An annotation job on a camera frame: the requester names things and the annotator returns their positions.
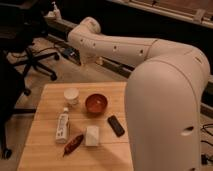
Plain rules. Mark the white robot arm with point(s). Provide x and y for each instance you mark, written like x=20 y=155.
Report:
x=162 y=95

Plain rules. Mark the red wooden bowl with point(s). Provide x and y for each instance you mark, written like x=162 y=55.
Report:
x=96 y=104

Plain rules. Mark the white paper cup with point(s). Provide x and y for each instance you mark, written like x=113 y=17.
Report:
x=71 y=95

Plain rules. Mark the black remote device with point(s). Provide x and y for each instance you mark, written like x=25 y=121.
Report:
x=116 y=126

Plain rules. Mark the power strip on floor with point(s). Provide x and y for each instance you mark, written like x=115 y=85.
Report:
x=72 y=55

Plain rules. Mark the white rectangular box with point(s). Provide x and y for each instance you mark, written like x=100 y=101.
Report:
x=92 y=136

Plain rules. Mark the reddish brown pouch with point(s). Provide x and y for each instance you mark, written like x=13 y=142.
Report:
x=73 y=144

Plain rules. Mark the white tube bottle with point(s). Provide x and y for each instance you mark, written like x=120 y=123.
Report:
x=62 y=130

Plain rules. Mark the white spray bottle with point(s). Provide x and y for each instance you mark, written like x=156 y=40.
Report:
x=56 y=11

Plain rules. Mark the black office chair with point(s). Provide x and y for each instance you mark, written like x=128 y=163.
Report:
x=21 y=21

